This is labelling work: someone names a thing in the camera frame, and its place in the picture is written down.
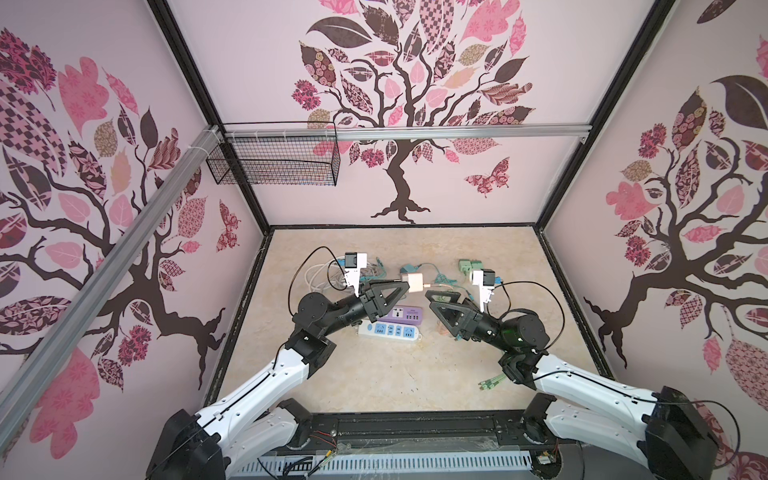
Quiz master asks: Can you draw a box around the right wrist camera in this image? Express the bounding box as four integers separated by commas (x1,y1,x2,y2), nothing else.
471,269,496,313

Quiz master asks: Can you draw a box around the black wire basket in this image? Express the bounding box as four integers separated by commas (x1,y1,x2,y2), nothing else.
206,120,341,186

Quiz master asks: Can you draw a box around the purple power strip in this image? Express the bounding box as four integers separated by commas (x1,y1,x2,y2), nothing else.
382,306,423,326

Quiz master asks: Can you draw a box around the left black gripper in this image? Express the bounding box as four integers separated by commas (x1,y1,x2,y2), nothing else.
321,279,409,337

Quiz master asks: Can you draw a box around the pink charger plug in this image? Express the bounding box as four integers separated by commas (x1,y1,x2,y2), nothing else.
403,272,425,292

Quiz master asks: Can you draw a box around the aluminium rail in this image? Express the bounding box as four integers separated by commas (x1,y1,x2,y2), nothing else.
225,124,592,142
1,125,221,448

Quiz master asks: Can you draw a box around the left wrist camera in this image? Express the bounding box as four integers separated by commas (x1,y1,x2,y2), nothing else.
344,252,368,296

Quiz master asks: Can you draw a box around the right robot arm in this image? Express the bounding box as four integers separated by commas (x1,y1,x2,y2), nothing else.
426,290,720,479

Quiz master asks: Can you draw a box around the pink charger cable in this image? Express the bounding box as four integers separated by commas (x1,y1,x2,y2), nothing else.
423,280,475,296

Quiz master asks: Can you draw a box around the white blue power strip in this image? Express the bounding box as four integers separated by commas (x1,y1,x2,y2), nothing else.
357,321,421,343

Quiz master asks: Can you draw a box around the white slotted cable duct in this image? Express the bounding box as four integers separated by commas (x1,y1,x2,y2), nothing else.
228,451,532,479

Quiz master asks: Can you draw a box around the back aluminium rail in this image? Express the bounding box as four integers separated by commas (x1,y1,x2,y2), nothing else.
225,124,592,142

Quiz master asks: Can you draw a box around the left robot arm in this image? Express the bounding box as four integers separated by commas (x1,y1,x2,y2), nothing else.
145,280,409,479

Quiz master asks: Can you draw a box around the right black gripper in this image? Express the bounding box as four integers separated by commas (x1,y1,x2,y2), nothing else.
431,291,514,356

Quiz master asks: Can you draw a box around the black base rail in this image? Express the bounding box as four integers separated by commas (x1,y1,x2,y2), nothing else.
160,407,682,480

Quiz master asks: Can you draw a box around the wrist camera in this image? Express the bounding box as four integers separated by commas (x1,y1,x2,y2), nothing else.
471,269,496,313
344,252,368,296

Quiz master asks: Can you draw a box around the white power strip cable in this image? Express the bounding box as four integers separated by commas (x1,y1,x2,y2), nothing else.
304,256,349,292

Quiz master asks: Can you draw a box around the left aluminium rail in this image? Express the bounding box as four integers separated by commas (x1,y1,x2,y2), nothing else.
1,125,221,448

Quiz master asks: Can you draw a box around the dark teal charger cable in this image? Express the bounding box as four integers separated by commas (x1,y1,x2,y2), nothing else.
416,262,460,288

